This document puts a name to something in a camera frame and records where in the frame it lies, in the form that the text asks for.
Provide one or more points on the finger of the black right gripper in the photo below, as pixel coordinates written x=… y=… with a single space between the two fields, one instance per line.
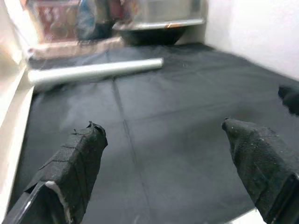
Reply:
x=292 y=98

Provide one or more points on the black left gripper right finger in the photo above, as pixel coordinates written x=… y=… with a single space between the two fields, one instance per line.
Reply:
x=257 y=163

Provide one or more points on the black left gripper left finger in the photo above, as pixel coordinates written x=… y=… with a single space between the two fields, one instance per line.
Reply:
x=74 y=168

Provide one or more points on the white plastic table top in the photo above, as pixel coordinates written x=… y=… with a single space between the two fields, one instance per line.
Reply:
x=9 y=116

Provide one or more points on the white plastic table leg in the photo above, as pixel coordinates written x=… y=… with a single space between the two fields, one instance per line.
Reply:
x=93 y=71

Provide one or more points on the black plastic table cover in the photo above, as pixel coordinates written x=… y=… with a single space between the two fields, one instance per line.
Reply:
x=175 y=105

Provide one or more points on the beige patterned bench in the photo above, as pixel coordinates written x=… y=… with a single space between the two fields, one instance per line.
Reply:
x=70 y=49

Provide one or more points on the black bag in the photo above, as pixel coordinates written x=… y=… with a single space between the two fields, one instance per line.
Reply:
x=93 y=21

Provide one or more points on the orange lid storage box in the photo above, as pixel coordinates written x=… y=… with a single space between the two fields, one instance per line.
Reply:
x=53 y=21

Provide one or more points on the clear plastic storage container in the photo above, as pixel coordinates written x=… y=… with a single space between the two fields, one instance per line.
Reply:
x=168 y=11

